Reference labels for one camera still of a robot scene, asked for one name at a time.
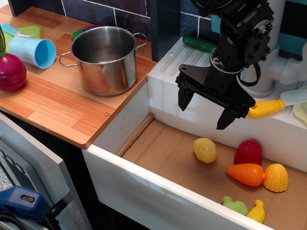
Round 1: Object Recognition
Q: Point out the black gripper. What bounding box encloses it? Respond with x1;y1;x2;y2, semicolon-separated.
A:
176;64;255;129

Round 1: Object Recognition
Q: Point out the yellow toy potato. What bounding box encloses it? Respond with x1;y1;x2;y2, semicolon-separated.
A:
192;138;218;164

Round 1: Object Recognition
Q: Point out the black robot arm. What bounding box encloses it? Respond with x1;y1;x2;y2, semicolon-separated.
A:
176;0;274;130

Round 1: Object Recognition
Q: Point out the stainless steel pot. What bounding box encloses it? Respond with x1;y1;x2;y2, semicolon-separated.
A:
58;26;148;97

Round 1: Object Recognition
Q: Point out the green toy cucumber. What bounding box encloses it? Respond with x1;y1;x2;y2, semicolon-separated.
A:
182;36;217;53

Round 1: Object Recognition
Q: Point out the red toy pepper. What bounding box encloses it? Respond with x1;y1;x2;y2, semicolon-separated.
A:
233;139;263;165

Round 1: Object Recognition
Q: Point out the white toy sink basin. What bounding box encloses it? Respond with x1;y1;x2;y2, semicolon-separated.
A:
83;41;307;230

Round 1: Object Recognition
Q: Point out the grey toy faucet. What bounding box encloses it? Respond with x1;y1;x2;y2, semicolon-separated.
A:
241;0;307;98

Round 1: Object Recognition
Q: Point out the orange toy carrot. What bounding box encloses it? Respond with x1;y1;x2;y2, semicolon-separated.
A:
226;163;265;187

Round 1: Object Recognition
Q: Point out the yellow toy corn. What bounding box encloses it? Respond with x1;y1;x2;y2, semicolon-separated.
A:
263;163;289;193

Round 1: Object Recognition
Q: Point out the green toy lettuce piece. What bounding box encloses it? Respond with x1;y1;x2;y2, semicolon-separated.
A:
222;196;249;215

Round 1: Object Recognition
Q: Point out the yellow toy banana piece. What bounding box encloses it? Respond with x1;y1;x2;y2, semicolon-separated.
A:
247;200;266;223

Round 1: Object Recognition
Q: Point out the purple toy eggplant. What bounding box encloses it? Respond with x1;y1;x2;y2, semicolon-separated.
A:
71;24;108;40

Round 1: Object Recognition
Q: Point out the light blue plastic cup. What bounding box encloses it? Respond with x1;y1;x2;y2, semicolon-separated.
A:
8;37;56;69

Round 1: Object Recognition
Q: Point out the grey oven door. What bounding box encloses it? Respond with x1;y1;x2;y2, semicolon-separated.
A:
0;111;93;230

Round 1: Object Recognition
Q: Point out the magenta wooden toy radish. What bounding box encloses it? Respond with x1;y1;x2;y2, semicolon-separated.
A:
0;24;27;91

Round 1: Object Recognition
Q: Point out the blue plastic clamp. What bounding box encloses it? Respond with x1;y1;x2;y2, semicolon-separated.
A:
0;186;50;222

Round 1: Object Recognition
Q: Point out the yellow handled toy knife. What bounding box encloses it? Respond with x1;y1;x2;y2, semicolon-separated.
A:
247;89;307;119

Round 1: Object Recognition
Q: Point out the teal handled toy knife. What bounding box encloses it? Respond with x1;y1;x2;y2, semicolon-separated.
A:
1;23;34;38

